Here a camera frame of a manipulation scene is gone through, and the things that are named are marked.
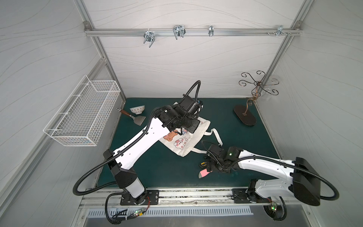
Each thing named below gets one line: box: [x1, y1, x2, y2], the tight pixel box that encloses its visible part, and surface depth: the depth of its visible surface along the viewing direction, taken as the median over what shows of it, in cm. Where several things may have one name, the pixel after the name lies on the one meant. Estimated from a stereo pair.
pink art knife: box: [198, 168, 211, 179], surface depth 82 cm
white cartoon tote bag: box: [158, 117, 223, 158], surface depth 96 cm
